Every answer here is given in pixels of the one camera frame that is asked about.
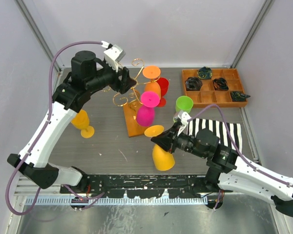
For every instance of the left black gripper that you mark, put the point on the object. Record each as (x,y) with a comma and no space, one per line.
(128,82)

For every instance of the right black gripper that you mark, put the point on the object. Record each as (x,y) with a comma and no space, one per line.
(165,140)

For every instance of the yellow wine glass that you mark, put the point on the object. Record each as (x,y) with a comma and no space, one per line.
(163,160)
(81,121)

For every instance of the orange plastic wine glass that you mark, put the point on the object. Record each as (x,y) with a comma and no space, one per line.
(152,73)

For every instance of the magenta plastic wine glass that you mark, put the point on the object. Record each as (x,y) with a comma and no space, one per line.
(146,113)

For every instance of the gold wire wine glass rack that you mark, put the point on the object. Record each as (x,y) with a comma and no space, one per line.
(131,104)

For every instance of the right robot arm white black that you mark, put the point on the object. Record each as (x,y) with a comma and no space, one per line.
(230,172)

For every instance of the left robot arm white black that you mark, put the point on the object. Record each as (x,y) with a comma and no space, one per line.
(88,75)

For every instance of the red plastic wine glass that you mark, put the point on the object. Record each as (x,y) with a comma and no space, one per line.
(164,85)

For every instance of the green plastic wine glass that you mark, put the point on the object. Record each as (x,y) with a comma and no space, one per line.
(184,103)

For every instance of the wooden compartment tray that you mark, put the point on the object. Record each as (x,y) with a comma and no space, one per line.
(208,95)

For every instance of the dark rolled tie left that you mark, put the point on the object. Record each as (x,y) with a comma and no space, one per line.
(193,84)

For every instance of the dark rolled tie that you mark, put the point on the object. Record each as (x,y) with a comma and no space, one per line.
(204,73)
(220,84)
(238,96)
(193,84)

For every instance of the black white striped cloth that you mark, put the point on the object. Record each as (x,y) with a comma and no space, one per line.
(228,133)

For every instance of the dark rolled tie top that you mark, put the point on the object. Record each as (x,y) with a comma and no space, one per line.
(204,73)

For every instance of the dark rolled tie middle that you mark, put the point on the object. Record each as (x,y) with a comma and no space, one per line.
(220,84)

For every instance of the dark rolled tie right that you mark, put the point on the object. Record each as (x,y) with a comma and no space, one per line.
(238,96)

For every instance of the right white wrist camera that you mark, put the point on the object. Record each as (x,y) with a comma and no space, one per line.
(183,118)

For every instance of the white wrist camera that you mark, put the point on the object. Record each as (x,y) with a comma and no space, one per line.
(183,118)
(113,54)

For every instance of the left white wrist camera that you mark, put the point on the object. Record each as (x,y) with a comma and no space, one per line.
(113,54)

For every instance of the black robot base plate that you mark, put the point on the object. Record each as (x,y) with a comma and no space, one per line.
(145,186)

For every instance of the grey slotted cable duct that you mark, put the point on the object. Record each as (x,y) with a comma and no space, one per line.
(165,200)

